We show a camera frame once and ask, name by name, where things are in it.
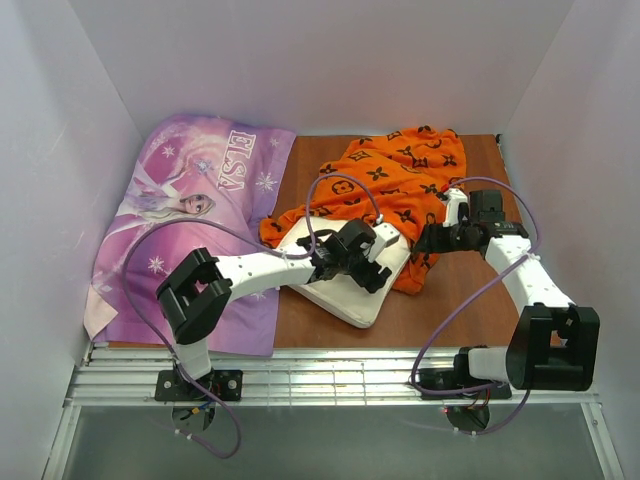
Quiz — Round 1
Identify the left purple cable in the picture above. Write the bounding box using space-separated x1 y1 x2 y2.
122 172 386 460

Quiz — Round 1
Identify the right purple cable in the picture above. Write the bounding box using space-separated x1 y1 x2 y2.
409 175 543 438

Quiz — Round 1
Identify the aluminium rail frame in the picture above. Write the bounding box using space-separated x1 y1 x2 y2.
44 346 624 479

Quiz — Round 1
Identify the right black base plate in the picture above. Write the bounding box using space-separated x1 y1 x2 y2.
417 368 512 400

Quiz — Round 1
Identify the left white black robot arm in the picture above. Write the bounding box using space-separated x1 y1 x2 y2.
156 219 400 394

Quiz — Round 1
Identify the cream white pillow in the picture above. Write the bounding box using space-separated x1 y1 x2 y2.
280 217 409 329

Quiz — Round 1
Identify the purple cable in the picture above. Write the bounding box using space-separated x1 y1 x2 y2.
122 172 386 460
409 175 543 438

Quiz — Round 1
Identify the orange black patterned pillowcase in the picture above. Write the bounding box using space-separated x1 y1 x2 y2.
257 123 469 296

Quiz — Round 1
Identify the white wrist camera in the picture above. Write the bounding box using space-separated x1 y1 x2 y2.
438 187 470 227
366 222 400 262

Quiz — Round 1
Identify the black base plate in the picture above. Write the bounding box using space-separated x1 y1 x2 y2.
417 368 512 400
153 369 243 402

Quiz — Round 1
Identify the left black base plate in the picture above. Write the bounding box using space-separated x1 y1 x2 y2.
153 369 243 402

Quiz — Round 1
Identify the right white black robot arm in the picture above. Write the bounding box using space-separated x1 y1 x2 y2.
410 188 600 398

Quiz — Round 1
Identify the purple Elsa printed cloth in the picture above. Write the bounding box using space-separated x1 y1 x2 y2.
83 114 296 344

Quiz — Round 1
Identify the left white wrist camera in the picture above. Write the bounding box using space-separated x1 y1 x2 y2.
366 222 400 262

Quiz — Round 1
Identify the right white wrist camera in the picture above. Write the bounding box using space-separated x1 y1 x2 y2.
438 187 470 227

